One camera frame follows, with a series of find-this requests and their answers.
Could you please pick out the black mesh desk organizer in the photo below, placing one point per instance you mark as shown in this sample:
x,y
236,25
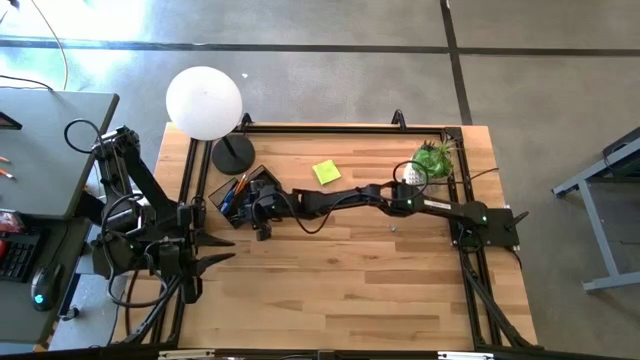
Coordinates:
x,y
217,197

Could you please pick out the black table clamp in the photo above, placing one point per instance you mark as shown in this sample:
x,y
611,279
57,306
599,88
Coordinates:
x,y
246,122
398,120

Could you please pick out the dark flat device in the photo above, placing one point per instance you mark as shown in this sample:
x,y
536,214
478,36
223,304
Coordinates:
x,y
9,121

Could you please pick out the succulent in white geometric pot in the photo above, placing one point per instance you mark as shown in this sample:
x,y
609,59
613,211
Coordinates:
x,y
435,157

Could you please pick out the green sticky note pad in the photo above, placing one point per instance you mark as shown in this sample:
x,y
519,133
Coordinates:
x,y
327,172

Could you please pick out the silver frame bracket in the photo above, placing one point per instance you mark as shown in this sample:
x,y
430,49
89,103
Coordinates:
x,y
465,356
185,355

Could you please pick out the orange pencil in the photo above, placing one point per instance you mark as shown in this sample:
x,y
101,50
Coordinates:
x,y
244,186
241,184

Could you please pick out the dark lower desk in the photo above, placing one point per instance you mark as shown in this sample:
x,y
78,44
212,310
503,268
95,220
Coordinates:
x,y
15,310

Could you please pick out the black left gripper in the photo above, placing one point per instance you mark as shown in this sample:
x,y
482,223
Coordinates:
x,y
180,260

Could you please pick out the black keyboard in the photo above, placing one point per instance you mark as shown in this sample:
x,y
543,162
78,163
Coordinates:
x,y
17,257

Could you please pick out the white globe table lamp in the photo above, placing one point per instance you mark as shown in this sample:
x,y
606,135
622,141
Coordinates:
x,y
202,102

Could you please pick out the grey metal table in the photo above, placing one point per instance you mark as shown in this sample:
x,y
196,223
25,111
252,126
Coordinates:
x,y
597,235

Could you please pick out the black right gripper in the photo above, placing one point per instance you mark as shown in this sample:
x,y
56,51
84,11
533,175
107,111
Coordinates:
x,y
270,207

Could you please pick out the black computer mouse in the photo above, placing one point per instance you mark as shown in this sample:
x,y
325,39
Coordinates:
x,y
46,287

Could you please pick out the grey side table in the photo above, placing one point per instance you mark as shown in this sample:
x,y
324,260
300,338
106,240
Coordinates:
x,y
50,150

